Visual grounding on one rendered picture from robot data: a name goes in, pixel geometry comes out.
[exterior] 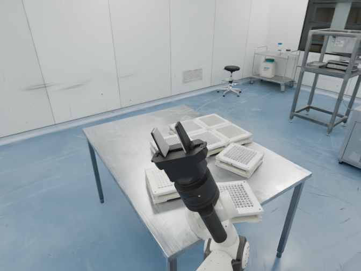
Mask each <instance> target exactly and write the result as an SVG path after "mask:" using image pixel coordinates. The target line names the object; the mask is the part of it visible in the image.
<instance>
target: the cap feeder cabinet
mask: <svg viewBox="0 0 361 271"><path fill-rule="evenodd" d="M337 157H338V160H340V162H339V164H342V161H343V162H346V163H348V164H350V165H353V166H355V167H358V168H360V169H361V105H360V106H358V107H356V108H355V109H354V111H353V114H352V117H351V120H350V123H349V126H348V129H347V131H346V134H345V137H344V139H343V142H342V145H341V148H340V151H339V153H338V156H337Z"/></svg>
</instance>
